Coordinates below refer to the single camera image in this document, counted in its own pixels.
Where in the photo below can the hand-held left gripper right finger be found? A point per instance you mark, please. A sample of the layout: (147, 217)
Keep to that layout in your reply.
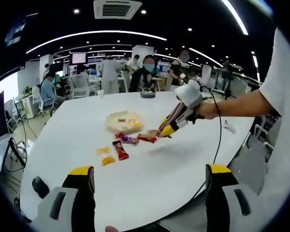
(217, 193)

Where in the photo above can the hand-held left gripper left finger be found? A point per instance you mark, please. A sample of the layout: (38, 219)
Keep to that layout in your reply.
(79, 193)

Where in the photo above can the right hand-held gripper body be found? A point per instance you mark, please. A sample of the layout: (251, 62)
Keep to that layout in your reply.
(189, 93)

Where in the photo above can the brown red food bar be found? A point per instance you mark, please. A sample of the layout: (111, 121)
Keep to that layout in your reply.
(146, 138)

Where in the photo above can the yellow food packet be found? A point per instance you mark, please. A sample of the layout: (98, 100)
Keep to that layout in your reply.
(103, 150)
(136, 123)
(108, 161)

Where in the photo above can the purple food packet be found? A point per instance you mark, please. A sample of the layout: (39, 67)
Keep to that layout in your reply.
(129, 140)

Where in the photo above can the small brown food packet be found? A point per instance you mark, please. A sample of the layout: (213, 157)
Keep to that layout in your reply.
(122, 119)

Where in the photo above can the small red food packet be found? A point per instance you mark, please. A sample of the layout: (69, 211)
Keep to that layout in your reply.
(119, 135)

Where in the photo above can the dark red food bar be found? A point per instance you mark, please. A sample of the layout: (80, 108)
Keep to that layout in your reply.
(120, 150)

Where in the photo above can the beige hexagonal container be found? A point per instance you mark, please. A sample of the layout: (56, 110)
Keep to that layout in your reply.
(111, 125)

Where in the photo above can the person's right hand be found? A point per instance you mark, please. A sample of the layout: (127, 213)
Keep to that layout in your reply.
(207, 111)

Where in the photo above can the person's left hand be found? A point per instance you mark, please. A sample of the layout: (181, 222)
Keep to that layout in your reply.
(111, 229)

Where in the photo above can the grey VR headset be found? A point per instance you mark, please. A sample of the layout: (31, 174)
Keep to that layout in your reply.
(148, 93)

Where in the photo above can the black computer mouse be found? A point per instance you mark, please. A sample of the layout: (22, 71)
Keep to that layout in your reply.
(40, 186)

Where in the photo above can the grey mesh office chair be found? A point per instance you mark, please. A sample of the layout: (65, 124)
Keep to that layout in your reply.
(251, 169)

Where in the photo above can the white handheld controller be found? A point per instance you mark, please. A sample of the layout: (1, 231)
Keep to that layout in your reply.
(229, 126)

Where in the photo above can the black tripod stand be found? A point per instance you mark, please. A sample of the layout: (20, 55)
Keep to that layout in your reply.
(232, 65)

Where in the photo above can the white paper cup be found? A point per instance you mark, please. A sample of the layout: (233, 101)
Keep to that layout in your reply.
(100, 94)

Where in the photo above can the long ceiling light strip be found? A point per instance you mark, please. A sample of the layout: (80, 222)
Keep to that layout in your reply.
(99, 31)
(235, 17)

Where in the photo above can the white office chair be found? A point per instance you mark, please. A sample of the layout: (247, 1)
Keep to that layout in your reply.
(37, 96)
(79, 84)

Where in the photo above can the person in white shirt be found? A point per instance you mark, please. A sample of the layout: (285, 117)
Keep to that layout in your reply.
(280, 120)

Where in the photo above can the white low cabinet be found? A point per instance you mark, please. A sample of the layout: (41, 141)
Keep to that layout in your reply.
(29, 106)

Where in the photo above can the bright display screen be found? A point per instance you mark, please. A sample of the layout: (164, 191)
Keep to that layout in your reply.
(78, 58)

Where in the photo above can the ceiling air conditioner vent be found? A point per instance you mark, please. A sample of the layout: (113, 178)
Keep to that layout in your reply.
(117, 8)

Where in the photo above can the green potted plant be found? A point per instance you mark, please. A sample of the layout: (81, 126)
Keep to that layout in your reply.
(27, 90)

